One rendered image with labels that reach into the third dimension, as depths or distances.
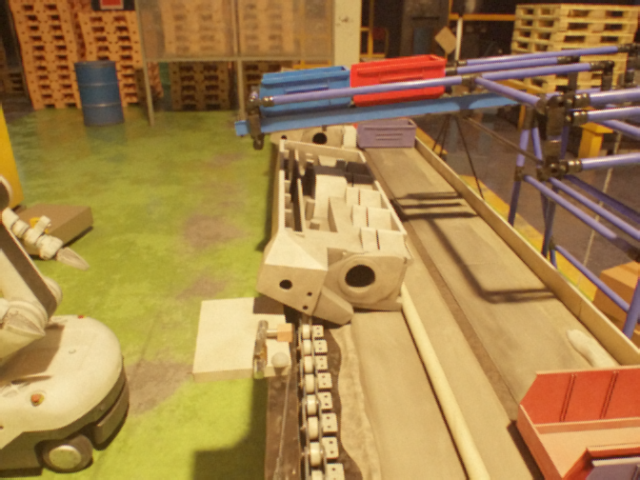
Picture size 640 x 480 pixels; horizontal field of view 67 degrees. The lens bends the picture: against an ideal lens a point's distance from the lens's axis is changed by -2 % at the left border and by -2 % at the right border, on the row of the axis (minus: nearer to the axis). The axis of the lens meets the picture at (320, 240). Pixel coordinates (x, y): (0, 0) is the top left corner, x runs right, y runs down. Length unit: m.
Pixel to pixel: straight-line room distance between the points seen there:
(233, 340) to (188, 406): 1.07
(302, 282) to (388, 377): 0.30
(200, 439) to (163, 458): 0.15
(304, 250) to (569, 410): 0.67
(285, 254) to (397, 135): 1.92
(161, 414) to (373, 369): 1.25
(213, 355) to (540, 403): 0.69
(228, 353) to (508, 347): 0.69
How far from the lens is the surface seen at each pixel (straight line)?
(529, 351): 1.35
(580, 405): 1.13
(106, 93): 7.95
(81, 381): 1.97
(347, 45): 7.36
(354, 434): 1.07
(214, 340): 1.23
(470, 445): 1.02
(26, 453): 2.09
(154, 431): 2.19
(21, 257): 1.97
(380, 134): 3.02
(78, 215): 3.94
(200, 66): 8.85
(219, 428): 2.15
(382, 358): 1.24
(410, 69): 1.69
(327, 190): 1.71
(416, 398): 1.14
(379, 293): 1.36
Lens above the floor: 1.51
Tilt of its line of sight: 25 degrees down
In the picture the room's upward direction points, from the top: straight up
